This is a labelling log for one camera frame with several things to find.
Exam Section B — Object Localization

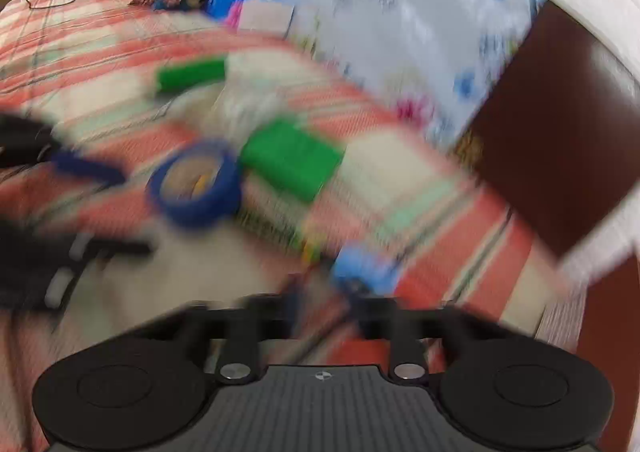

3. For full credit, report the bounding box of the beige cardboard piece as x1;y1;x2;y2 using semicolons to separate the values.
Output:
239;0;296;35

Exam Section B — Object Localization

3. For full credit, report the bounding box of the white crumpled plastic wrap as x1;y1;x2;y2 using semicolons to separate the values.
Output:
212;77;286;138

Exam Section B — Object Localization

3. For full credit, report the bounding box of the floral clear plastic bag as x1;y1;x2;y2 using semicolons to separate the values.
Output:
257;0;548;153

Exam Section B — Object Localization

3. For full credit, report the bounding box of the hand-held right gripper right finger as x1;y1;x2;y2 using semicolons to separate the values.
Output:
345;294;501;380

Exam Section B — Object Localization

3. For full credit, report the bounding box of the green cylindrical tube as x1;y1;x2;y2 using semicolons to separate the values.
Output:
150;57;228;99

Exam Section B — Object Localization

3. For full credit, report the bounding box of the red plaid blanket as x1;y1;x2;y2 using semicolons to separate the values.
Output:
0;0;591;452

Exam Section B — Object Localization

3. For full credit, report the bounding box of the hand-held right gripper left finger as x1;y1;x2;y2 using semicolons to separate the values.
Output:
150;277;308;385

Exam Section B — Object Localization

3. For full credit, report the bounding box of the blue tape roll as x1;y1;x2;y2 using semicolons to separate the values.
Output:
145;139;245;229

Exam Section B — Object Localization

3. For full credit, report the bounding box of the yellow green small item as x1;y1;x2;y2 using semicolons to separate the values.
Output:
300;232;326;265

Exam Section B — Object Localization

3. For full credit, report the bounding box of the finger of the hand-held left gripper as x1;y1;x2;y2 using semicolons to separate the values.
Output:
75;237;153;260
47;142;128;189

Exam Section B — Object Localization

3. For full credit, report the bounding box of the green packet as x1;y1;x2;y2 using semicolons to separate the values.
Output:
239;119;347;205

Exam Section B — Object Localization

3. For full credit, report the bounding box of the light blue small object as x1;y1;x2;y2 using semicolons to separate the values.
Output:
331;244;401;295

